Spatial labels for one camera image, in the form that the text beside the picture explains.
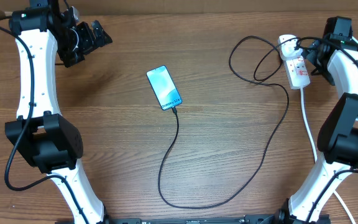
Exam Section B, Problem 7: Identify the black charging cable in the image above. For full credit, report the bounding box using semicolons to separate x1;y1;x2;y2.
157;35;303;210

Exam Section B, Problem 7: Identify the blue screen smartphone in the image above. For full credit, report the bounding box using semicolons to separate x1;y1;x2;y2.
146;65;183;111

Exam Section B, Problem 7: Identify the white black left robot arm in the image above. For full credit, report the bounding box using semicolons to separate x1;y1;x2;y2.
5;0;112;223

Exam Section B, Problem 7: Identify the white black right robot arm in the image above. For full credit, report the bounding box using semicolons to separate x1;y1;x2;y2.
264;16;358;223

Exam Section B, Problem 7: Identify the white charger plug adapter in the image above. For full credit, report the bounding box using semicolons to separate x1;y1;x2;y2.
278;34;303;61

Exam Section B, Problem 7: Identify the white power strip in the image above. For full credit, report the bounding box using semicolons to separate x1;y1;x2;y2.
284;56;310;90

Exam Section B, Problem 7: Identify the white power strip cord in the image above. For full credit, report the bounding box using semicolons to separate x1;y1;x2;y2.
299;86;357;224

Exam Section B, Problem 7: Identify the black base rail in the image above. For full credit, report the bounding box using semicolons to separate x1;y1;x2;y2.
54;213;331;224

